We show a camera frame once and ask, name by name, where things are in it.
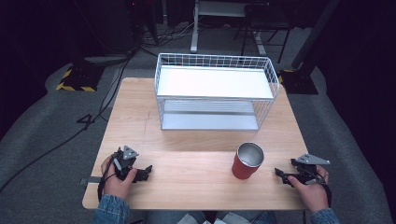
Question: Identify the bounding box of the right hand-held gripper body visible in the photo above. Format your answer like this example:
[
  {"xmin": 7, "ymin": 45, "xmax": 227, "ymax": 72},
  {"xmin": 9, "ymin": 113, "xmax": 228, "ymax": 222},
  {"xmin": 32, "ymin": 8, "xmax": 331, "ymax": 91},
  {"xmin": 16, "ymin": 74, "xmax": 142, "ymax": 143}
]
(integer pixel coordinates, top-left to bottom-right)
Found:
[{"xmin": 290, "ymin": 152, "xmax": 332, "ymax": 187}]

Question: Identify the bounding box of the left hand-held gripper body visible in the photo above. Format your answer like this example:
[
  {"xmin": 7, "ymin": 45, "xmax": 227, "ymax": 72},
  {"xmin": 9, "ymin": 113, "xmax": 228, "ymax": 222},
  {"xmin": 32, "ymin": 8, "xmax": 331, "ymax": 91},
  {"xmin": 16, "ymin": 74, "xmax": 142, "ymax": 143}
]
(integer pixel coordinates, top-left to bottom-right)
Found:
[{"xmin": 111, "ymin": 145, "xmax": 140, "ymax": 182}]

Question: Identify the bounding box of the person's left hand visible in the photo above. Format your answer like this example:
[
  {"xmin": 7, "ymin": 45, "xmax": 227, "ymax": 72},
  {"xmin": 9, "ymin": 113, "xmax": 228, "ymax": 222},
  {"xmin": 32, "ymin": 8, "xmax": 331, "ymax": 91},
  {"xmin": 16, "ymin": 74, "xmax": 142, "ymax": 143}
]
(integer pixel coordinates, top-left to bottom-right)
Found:
[{"xmin": 101, "ymin": 155, "xmax": 138, "ymax": 201}]

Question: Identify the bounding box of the person's right hand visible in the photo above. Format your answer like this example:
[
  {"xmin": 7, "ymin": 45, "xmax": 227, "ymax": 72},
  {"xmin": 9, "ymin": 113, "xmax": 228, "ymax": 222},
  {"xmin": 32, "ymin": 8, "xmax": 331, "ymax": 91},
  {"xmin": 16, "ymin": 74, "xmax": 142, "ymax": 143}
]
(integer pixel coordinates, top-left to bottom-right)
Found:
[{"xmin": 287, "ymin": 164, "xmax": 331, "ymax": 215}]

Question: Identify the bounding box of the red cup with metal inside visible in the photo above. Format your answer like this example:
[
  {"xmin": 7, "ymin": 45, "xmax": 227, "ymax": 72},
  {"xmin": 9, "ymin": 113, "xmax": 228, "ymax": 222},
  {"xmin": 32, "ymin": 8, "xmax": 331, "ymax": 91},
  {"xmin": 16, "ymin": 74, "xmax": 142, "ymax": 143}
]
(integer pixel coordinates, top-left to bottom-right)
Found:
[{"xmin": 231, "ymin": 142, "xmax": 265, "ymax": 181}]

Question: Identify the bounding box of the black stand base yellow corner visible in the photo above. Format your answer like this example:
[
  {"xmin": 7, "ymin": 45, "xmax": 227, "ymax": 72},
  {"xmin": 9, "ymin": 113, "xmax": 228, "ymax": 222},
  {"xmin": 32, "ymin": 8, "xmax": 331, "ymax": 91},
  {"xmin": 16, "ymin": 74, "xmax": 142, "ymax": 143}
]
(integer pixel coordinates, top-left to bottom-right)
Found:
[{"xmin": 277, "ymin": 68, "xmax": 319, "ymax": 95}]

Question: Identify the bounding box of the black yellow striped stand base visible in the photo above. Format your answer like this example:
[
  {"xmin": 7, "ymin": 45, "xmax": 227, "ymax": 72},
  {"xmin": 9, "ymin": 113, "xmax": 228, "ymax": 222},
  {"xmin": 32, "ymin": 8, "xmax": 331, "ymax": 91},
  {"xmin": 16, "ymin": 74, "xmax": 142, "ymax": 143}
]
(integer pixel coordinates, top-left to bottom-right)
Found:
[{"xmin": 55, "ymin": 63, "xmax": 106, "ymax": 93}]

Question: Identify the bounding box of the dark slanted stand pole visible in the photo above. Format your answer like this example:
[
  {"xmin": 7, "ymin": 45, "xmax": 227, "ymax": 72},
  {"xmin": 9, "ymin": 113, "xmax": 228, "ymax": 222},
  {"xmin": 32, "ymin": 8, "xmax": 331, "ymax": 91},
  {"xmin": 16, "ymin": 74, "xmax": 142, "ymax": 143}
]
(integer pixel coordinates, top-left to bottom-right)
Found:
[{"xmin": 290, "ymin": 0, "xmax": 341, "ymax": 71}]

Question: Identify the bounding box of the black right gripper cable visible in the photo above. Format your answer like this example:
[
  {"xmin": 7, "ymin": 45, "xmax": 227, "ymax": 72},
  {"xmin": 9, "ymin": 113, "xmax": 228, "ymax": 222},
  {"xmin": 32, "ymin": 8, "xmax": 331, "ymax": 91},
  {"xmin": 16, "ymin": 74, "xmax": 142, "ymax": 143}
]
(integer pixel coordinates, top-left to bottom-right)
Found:
[{"xmin": 317, "ymin": 173, "xmax": 333, "ymax": 209}]

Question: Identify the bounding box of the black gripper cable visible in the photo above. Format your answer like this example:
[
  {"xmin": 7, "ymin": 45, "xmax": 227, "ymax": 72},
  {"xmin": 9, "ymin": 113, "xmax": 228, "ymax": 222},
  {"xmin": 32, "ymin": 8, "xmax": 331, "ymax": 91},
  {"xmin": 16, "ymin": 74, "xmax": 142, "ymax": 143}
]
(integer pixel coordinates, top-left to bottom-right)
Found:
[
  {"xmin": 96, "ymin": 154, "xmax": 120, "ymax": 202},
  {"xmin": 317, "ymin": 173, "xmax": 333, "ymax": 209}
]

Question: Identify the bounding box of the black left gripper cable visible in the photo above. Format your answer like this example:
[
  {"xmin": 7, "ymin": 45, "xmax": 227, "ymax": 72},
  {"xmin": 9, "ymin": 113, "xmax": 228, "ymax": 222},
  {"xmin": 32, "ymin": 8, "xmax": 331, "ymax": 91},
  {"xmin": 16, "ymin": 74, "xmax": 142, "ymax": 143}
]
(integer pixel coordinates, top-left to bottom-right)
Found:
[{"xmin": 96, "ymin": 154, "xmax": 120, "ymax": 202}]

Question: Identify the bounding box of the grey table edge bracket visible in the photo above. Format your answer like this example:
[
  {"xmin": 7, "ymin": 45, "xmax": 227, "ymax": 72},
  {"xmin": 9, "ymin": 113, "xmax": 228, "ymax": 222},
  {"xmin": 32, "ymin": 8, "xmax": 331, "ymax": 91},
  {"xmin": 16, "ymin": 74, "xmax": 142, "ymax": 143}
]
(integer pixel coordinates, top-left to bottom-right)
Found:
[{"xmin": 79, "ymin": 175, "xmax": 103, "ymax": 187}]

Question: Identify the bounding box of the long black floor cable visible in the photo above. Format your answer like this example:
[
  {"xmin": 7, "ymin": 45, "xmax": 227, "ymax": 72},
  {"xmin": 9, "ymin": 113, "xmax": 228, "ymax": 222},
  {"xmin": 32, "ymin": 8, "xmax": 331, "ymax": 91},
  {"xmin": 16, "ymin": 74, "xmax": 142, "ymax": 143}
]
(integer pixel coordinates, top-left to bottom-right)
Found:
[{"xmin": 0, "ymin": 54, "xmax": 134, "ymax": 194}]

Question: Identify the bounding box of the grey floor cable cover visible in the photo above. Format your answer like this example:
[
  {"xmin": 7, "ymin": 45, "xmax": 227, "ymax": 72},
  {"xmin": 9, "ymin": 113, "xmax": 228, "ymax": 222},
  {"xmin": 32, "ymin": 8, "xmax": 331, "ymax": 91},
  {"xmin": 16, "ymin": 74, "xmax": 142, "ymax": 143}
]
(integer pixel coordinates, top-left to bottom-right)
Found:
[{"xmin": 98, "ymin": 68, "xmax": 121, "ymax": 109}]

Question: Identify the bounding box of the white wire shelf rack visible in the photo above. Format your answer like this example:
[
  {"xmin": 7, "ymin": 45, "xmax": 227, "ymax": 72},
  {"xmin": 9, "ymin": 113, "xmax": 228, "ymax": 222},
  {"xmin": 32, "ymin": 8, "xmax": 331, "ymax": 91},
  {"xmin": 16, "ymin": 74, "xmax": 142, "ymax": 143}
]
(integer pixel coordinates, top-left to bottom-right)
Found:
[{"xmin": 153, "ymin": 52, "xmax": 281, "ymax": 132}]

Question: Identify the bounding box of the bundle of floor cables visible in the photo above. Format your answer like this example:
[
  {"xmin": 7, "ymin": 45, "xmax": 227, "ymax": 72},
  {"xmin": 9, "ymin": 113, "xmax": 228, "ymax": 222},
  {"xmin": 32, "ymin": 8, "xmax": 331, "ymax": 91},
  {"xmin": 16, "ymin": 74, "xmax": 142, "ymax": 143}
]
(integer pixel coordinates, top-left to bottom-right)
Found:
[{"xmin": 136, "ymin": 15, "xmax": 200, "ymax": 50}]

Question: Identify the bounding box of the white desk frame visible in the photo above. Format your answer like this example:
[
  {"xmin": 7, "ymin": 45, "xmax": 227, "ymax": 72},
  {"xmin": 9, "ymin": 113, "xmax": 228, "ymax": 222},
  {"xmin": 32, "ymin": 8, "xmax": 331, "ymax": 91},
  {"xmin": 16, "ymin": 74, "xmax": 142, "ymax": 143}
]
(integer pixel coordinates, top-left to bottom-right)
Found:
[{"xmin": 189, "ymin": 0, "xmax": 269, "ymax": 56}]

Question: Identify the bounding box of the black metal chair frame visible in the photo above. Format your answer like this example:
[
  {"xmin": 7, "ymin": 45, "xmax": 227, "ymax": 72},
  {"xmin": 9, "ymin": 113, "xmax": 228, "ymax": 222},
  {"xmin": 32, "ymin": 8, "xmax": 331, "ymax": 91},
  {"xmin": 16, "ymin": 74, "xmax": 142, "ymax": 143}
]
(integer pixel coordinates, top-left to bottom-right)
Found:
[{"xmin": 233, "ymin": 2, "xmax": 294, "ymax": 64}]

